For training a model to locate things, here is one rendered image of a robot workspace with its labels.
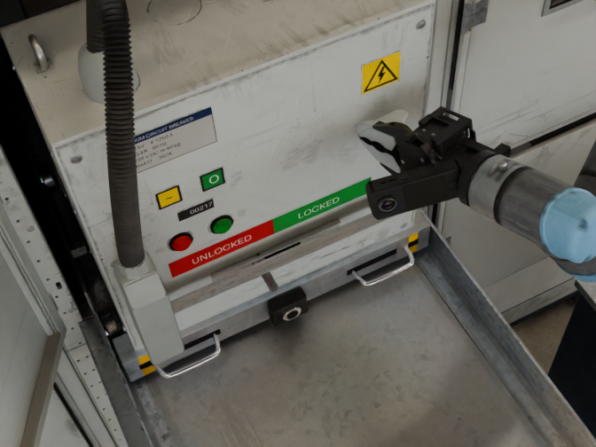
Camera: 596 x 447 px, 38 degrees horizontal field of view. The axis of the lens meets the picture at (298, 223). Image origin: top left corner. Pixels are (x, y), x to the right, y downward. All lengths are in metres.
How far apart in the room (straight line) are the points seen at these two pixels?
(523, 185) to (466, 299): 0.50
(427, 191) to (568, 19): 0.56
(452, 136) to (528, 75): 0.50
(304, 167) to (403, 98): 0.16
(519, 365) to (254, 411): 0.41
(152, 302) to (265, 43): 0.34
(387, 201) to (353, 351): 0.42
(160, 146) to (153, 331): 0.24
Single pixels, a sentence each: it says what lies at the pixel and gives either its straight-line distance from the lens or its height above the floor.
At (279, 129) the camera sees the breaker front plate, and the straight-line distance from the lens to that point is 1.11.
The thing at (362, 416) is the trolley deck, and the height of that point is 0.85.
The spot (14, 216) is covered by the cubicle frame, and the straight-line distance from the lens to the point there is 1.27.
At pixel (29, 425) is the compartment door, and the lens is 1.45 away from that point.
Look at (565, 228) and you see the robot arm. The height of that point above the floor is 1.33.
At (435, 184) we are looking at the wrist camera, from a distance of 1.06.
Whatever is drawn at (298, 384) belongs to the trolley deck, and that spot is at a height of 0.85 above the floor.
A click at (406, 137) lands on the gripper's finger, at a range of 1.09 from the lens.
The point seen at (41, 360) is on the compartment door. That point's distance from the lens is 1.49.
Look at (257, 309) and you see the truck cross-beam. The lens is 1.39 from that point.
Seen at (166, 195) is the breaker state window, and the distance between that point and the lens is 1.11.
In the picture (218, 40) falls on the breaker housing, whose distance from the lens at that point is 1.07.
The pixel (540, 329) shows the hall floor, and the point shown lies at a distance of 2.46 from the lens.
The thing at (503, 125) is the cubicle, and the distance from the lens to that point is 1.63.
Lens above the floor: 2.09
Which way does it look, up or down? 53 degrees down
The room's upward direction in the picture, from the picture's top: 5 degrees counter-clockwise
